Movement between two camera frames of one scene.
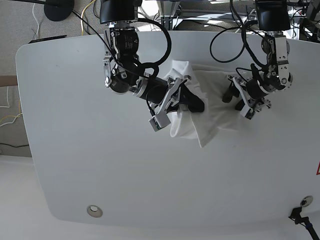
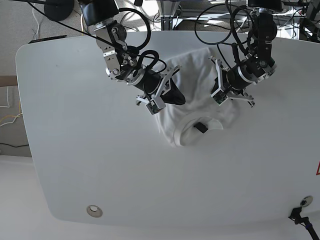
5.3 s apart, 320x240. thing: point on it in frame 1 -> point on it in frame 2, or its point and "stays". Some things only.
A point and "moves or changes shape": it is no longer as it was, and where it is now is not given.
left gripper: x=164 y=95 -> x=152 y=84
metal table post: x=166 y=8 stays
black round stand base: x=58 y=10 stays
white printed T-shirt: x=209 y=84 moves or changes shape
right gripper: x=253 y=92 -> x=233 y=83
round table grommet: x=94 y=211 stays
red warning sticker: x=318 y=171 stays
